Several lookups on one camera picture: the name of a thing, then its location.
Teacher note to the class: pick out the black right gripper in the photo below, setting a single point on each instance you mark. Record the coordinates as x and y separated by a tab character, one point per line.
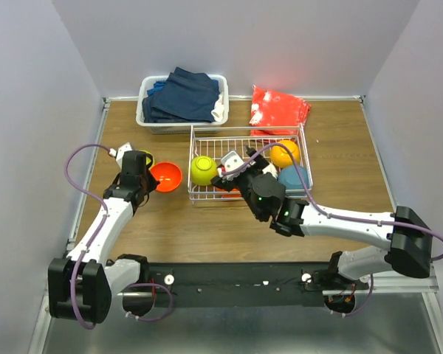
256	168

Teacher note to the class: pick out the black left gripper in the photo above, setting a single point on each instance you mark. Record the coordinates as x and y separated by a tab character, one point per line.
153	182

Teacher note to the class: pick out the lime green bowl tall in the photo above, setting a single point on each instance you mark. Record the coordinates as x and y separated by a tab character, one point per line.
202	170

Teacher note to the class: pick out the lime green bowl shallow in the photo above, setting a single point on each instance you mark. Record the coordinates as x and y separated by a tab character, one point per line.
149	159

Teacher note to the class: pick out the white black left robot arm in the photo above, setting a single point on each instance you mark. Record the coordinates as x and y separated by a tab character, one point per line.
81	286

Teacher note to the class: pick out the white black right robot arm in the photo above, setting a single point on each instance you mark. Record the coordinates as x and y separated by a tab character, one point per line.
399	241

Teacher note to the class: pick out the white blue patterned bowl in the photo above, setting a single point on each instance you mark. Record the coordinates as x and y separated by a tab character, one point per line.
270	168

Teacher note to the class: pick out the yellow orange bowl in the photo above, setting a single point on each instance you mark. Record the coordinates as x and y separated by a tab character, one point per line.
285	156

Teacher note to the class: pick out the orange bowl front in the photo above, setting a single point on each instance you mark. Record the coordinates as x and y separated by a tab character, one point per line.
234	193

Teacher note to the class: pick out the red white folded towel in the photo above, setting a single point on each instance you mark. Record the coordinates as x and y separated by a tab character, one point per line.
277	114

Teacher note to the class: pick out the white cloth in basket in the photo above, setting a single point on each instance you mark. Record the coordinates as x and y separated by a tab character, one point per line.
218	109

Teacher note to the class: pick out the white plastic laundry basket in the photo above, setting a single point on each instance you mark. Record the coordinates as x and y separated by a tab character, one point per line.
179	127

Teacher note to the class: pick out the folded blue jeans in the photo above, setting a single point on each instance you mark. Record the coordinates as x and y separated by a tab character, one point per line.
184	97

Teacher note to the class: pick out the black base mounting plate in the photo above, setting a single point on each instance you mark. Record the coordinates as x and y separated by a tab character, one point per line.
147	301

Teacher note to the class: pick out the white wire dish rack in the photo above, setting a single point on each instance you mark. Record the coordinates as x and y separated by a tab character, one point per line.
225	139

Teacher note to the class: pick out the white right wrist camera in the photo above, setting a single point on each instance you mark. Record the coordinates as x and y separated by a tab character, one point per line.
232	165

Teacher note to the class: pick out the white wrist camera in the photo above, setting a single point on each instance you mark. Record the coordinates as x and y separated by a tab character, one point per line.
122	149
232	165

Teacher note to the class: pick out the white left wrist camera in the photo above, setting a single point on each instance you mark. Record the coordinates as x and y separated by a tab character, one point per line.
122	149

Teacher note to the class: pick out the aluminium frame rail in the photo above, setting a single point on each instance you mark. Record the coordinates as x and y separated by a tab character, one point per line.
391	284

